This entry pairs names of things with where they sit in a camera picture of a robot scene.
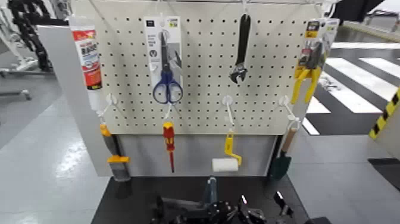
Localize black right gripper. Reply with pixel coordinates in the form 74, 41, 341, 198
210, 191, 295, 224

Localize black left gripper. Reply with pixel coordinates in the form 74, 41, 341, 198
151, 195, 211, 224

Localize red yellow screwdriver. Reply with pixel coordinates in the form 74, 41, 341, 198
162, 122, 176, 173

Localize orange grey scraper brush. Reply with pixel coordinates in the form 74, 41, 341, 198
99, 123, 131, 182

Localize white pegboard hook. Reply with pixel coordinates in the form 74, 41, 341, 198
97, 92, 119, 121
222, 95, 235, 130
279, 95, 301, 126
163, 103, 174, 121

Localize blue scissors in package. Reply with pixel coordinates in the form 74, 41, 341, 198
143, 15, 185, 105

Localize beige metal pegboard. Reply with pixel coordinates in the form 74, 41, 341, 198
70, 0, 324, 136

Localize yellow pliers in package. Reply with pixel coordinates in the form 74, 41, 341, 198
290, 17, 340, 105

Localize black adjustable wrench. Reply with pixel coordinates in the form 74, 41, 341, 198
229, 13, 252, 85

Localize grey partition panel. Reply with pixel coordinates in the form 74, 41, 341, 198
36, 24, 114, 178

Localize white red sealant tube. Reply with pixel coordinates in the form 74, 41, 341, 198
68, 16, 104, 111

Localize green trowel wooden handle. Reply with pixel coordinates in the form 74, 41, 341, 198
270, 126, 298, 181

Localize yellow handled paint roller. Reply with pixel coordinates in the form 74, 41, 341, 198
211, 131, 243, 173

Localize white metal frame stand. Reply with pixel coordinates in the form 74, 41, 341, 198
0, 6, 55, 101

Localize black cable chain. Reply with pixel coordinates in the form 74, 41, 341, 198
7, 0, 70, 73

